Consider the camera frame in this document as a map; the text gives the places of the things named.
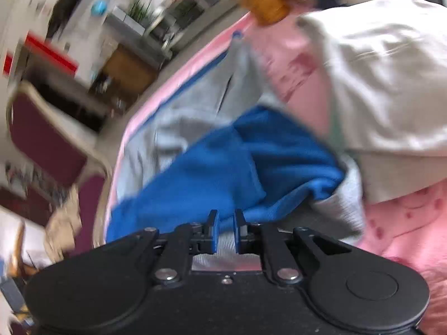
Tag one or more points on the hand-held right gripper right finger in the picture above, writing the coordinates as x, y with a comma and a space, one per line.
237, 233

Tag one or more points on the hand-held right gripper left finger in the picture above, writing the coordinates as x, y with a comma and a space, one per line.
214, 233

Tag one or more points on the blue and grey knit garment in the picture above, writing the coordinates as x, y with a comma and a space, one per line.
216, 174

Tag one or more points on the beige ruched garment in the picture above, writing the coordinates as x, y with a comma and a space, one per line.
64, 218

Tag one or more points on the pink blanket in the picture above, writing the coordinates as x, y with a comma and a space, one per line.
174, 83

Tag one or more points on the wooden cabinet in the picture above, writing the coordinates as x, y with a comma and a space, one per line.
127, 71

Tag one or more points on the maroon cushioned chair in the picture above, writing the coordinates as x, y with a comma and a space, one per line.
45, 136

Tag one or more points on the white garment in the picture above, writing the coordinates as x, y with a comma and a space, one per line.
391, 94

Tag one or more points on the long grey media shelf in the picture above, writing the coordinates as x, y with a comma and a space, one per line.
139, 36

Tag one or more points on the green potted plant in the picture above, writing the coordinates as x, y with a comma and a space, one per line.
139, 12

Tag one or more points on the red and white box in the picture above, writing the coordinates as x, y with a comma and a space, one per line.
45, 52

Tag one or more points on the blue ball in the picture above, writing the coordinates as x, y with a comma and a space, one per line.
99, 7

